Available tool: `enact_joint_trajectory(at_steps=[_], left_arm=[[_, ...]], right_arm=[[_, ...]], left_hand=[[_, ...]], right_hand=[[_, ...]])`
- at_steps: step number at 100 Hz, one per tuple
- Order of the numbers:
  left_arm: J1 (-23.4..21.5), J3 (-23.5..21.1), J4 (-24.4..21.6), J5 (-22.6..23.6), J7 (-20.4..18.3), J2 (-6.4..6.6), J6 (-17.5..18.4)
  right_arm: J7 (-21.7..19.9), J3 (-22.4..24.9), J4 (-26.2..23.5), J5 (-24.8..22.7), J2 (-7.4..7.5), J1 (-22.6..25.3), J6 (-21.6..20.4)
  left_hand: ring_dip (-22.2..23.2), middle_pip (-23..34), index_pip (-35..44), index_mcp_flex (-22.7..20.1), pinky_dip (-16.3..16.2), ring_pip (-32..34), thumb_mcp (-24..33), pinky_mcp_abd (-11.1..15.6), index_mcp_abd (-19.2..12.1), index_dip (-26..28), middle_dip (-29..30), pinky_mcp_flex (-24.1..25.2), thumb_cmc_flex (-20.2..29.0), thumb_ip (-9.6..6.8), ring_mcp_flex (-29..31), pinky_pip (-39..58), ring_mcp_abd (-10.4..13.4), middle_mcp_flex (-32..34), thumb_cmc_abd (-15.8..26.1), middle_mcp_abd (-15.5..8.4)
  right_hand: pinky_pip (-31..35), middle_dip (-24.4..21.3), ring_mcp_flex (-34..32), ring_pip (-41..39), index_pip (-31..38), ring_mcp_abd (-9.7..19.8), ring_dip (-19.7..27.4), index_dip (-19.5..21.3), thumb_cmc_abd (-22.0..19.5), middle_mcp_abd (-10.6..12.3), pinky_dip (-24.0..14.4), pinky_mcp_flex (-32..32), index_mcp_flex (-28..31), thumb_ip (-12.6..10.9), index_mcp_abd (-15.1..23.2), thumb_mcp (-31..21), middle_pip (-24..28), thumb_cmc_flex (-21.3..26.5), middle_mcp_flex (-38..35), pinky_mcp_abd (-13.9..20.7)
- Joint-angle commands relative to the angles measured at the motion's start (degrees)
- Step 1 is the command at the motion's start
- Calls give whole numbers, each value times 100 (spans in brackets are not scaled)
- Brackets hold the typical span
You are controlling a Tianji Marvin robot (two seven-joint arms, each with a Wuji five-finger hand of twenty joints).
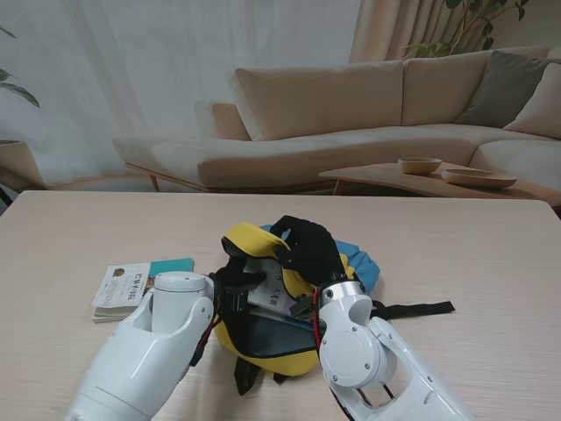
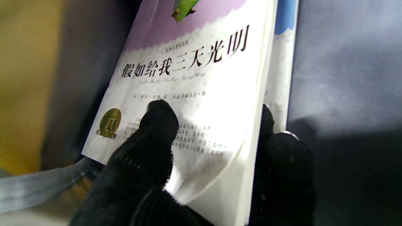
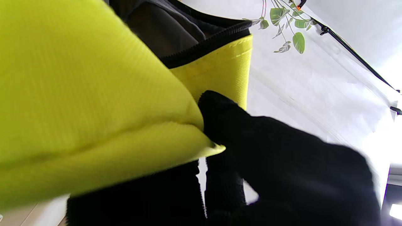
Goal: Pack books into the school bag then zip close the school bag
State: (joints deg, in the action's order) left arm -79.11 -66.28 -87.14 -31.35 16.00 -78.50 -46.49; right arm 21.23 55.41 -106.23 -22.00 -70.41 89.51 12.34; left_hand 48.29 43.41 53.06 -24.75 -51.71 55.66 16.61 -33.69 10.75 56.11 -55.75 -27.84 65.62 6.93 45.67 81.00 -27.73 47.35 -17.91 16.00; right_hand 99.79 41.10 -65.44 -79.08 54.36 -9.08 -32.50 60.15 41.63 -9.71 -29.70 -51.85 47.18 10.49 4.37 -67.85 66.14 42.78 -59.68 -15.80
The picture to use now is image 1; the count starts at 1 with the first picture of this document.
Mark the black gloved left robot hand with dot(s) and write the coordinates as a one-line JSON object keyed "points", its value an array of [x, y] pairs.
{"points": [[239, 278]]}

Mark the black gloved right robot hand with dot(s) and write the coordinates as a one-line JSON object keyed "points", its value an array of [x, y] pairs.
{"points": [[313, 254]]}

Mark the purple and white bird book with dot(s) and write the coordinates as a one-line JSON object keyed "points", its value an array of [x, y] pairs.
{"points": [[274, 294]]}

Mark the blue and yellow school bag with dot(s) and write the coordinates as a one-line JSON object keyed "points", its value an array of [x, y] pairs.
{"points": [[263, 351]]}

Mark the teal and white book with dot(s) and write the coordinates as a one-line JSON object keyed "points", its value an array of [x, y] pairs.
{"points": [[131, 280]]}

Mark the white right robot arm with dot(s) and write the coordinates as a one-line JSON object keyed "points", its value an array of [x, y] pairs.
{"points": [[372, 351]]}

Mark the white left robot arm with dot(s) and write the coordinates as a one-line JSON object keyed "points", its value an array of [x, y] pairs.
{"points": [[144, 346]]}

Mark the wooden coffee table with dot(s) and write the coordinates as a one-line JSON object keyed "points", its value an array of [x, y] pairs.
{"points": [[385, 175]]}

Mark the small wooden bowl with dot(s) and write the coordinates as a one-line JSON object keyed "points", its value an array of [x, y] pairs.
{"points": [[418, 166]]}

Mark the beige sofa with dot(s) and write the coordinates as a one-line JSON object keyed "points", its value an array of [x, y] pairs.
{"points": [[307, 101]]}

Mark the wide shallow wooden bowl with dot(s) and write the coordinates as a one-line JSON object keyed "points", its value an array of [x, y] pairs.
{"points": [[477, 179]]}

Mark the beige curtain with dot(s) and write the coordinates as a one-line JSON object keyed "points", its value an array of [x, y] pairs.
{"points": [[385, 30]]}

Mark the tall green leafy plant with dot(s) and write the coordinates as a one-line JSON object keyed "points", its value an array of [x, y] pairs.
{"points": [[431, 48]]}

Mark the white sheer curtain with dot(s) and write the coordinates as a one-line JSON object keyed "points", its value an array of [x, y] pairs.
{"points": [[131, 66]]}

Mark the black stand leg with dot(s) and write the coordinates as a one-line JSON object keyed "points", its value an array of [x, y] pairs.
{"points": [[4, 195]]}

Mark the light wooden planter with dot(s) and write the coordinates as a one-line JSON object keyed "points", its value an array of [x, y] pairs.
{"points": [[17, 164]]}

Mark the grey cushion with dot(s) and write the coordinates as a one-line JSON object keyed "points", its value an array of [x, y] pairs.
{"points": [[499, 87]]}

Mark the beige cushion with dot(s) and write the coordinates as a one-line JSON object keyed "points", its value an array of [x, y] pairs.
{"points": [[543, 109]]}

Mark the variegated leaf plant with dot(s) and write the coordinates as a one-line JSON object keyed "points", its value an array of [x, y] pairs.
{"points": [[22, 93]]}

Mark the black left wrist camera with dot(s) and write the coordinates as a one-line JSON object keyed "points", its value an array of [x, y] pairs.
{"points": [[234, 300]]}

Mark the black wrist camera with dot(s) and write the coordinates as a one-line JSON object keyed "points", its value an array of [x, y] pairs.
{"points": [[302, 304], [234, 300]]}

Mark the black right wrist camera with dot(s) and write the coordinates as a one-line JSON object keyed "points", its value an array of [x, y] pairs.
{"points": [[302, 304]]}

